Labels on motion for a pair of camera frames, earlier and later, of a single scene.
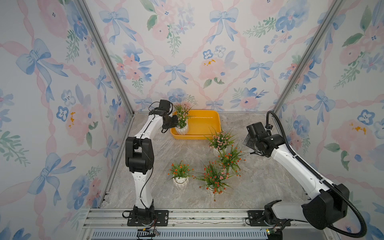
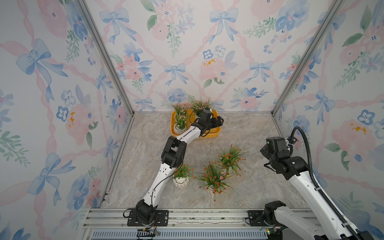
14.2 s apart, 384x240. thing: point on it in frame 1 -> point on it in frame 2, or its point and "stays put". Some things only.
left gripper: [174, 117] -> [219, 124]
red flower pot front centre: [214, 178] stays put
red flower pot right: [229, 161] stays put
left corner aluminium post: [101, 42] stays put
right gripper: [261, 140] -> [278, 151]
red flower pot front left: [181, 173] stays put
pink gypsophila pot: [220, 140] -> [198, 106]
